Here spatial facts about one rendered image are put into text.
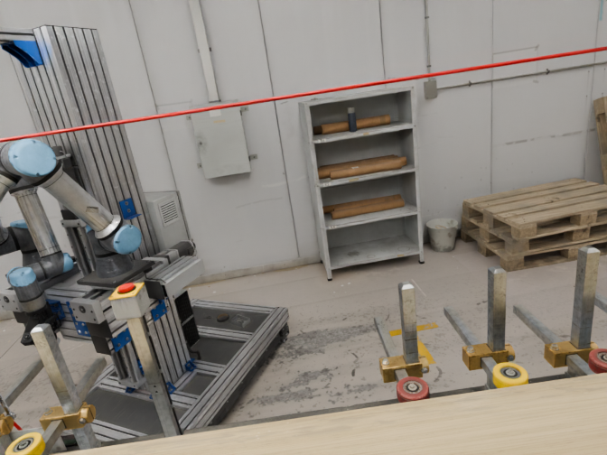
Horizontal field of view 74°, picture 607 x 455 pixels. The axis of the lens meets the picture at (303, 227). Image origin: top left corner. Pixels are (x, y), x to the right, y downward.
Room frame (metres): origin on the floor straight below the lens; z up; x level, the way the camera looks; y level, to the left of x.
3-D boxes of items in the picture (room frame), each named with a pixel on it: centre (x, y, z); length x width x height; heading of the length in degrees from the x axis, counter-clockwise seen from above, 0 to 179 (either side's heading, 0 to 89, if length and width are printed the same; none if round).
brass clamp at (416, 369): (0.97, -0.23, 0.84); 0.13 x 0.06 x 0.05; 90
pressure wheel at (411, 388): (0.82, -0.21, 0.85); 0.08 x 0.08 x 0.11
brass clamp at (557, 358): (0.96, -0.73, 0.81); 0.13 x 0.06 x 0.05; 90
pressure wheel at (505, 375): (0.81, -0.46, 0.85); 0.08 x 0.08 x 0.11
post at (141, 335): (0.97, 0.49, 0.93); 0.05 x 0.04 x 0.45; 90
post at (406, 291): (0.97, -0.25, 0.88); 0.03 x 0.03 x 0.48; 0
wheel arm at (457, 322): (1.01, -0.46, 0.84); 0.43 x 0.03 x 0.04; 0
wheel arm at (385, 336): (1.01, -0.21, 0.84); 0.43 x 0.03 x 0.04; 0
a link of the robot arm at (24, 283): (1.37, 1.04, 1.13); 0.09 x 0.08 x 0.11; 42
